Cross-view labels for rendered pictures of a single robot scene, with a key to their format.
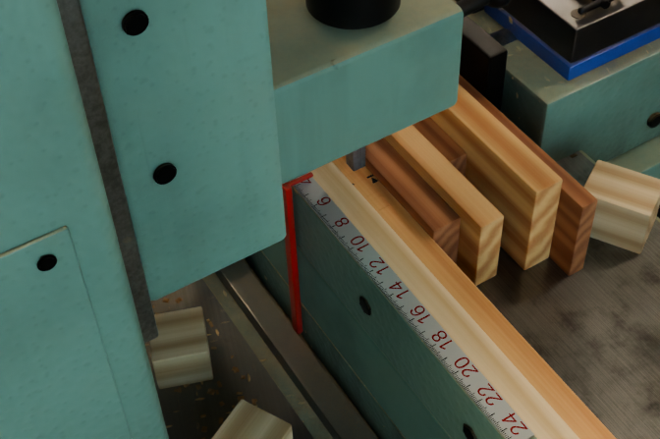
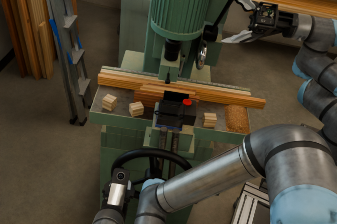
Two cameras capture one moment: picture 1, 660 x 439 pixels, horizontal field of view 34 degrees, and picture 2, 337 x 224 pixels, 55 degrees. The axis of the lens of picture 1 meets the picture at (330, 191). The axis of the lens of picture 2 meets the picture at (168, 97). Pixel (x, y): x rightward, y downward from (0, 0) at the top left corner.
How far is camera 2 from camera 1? 134 cm
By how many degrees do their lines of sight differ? 76
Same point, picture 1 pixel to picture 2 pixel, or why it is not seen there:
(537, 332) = (129, 94)
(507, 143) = (151, 89)
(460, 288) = (138, 81)
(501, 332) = (129, 79)
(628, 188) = (136, 105)
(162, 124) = not seen: hidden behind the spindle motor
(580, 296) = (129, 101)
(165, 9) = not seen: hidden behind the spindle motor
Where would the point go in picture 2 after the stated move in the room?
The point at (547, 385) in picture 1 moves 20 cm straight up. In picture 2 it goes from (119, 78) to (121, 33)
